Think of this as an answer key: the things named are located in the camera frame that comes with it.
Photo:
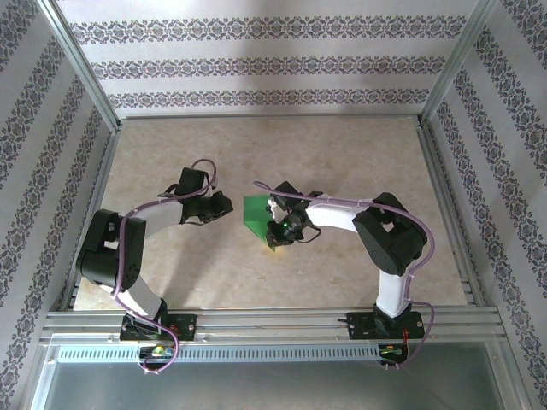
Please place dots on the aluminium back rail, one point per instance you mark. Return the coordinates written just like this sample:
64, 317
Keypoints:
269, 116

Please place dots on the small circuit board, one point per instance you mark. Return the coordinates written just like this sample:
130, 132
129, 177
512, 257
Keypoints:
158, 351
391, 352

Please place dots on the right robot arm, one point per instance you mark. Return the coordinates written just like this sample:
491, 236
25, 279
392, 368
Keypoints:
393, 239

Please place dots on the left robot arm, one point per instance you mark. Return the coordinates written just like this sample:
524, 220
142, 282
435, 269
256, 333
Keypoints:
107, 256

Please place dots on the aluminium side rail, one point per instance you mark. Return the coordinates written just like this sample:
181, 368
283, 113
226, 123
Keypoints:
444, 192
97, 196

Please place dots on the grey metal sheet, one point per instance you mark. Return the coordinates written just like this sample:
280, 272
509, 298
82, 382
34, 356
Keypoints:
273, 388

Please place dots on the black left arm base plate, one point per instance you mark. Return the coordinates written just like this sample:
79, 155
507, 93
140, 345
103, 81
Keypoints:
186, 326

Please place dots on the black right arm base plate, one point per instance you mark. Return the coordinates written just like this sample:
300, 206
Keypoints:
363, 326

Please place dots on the aluminium mounting rail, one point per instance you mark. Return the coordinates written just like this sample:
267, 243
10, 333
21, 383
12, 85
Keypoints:
273, 324

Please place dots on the green paper sheet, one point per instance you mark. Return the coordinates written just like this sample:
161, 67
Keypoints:
254, 213

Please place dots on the aluminium frame post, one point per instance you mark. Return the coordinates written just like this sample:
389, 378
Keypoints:
81, 68
459, 64

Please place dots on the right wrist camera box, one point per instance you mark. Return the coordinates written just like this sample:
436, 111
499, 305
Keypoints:
272, 206

